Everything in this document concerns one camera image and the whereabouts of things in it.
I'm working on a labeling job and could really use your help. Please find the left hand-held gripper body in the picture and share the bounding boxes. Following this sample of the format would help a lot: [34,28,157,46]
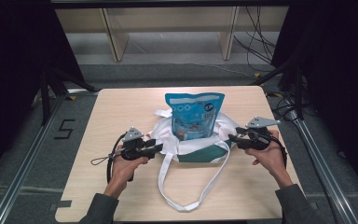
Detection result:
[119,126,147,161]

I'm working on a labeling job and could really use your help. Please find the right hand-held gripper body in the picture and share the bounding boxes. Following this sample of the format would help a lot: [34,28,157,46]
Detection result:
[244,116,282,151]

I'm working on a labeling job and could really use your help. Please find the white tote bag coloured shapes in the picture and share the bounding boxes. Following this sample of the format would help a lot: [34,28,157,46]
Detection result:
[148,107,241,213]

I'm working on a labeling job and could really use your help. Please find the blue snack pouch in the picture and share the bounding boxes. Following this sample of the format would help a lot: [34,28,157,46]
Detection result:
[164,91,226,142]

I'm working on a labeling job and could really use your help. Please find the person's right hand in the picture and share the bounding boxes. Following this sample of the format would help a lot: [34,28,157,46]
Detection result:
[244,129,295,190]

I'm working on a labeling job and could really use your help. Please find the person's left hand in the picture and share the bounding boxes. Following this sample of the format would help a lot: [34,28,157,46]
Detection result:
[103,145,150,199]

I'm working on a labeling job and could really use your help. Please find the black metal stand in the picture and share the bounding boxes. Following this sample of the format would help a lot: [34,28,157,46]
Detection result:
[249,58,306,121]
[39,68,99,126]

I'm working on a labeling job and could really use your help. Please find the black curtain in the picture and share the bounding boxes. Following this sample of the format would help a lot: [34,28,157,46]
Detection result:
[0,0,85,185]
[271,0,358,195]

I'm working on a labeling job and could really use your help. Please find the black overhead bar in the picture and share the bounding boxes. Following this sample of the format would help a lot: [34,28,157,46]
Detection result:
[49,0,293,9]

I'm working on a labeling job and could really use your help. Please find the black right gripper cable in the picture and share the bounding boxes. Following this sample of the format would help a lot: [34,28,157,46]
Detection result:
[270,135,289,170]

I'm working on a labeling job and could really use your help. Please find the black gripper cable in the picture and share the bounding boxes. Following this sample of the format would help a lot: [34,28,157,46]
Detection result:
[270,135,289,170]
[105,132,135,185]

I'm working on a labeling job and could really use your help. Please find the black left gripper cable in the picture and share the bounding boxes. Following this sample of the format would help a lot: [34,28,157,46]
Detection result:
[105,132,135,185]

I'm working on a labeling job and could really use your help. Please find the thin grey cord loop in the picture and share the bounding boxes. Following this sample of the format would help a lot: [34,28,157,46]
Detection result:
[89,148,119,166]

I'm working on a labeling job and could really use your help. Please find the black floor cable tangle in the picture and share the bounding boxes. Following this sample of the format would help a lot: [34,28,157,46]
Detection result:
[266,91,300,123]

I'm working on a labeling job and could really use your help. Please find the thin white floor cable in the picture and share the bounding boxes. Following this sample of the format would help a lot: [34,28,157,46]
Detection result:
[180,62,256,79]

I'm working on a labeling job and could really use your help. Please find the long aluminium rail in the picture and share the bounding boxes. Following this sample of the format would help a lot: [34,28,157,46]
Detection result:
[287,110,358,224]
[0,91,67,224]

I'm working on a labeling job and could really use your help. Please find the short aluminium rail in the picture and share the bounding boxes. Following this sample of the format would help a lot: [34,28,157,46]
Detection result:
[64,89,101,96]

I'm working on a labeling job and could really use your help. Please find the hanging black cable bundle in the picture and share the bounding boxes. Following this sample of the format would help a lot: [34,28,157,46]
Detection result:
[233,6,278,73]

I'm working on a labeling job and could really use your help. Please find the light wooden desk frame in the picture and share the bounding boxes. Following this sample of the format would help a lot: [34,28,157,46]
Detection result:
[55,6,290,63]

